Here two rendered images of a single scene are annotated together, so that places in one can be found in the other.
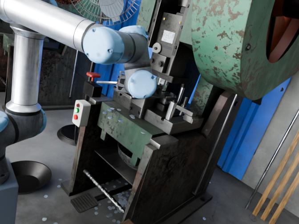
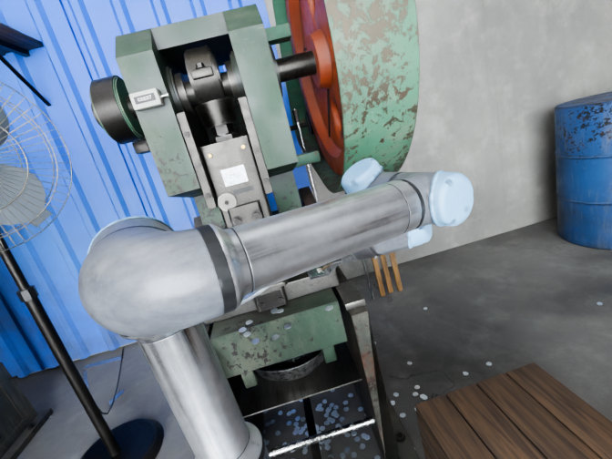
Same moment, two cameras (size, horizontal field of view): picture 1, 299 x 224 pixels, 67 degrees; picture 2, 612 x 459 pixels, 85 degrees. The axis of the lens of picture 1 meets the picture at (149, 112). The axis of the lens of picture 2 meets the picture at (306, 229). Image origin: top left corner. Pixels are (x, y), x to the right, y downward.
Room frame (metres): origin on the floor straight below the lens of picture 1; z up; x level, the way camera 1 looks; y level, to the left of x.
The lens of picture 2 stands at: (0.30, 0.58, 1.15)
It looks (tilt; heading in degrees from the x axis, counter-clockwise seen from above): 17 degrees down; 318
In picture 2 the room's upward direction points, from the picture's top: 15 degrees counter-clockwise
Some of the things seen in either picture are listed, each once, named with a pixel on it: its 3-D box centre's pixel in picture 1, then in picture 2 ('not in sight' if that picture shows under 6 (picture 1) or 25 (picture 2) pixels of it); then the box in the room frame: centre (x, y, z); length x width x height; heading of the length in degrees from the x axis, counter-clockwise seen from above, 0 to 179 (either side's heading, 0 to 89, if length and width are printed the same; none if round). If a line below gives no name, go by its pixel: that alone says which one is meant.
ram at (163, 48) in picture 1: (171, 43); (238, 182); (1.21, -0.01, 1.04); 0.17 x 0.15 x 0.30; 142
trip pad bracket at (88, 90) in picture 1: (90, 98); not in sight; (1.25, 0.35, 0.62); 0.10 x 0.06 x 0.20; 52
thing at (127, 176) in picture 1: (141, 161); (294, 359); (1.25, -0.04, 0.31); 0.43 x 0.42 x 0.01; 52
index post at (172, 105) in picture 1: (171, 110); not in sight; (1.04, -0.10, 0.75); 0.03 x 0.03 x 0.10; 52
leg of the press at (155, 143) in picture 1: (194, 161); (342, 294); (1.19, -0.33, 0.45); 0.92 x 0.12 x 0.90; 142
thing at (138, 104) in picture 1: (137, 102); (267, 289); (1.11, 0.07, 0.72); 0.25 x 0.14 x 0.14; 142
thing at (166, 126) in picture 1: (157, 108); (269, 278); (1.24, -0.04, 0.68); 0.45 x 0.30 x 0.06; 52
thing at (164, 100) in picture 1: (160, 94); not in sight; (1.24, -0.03, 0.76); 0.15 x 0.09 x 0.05; 52
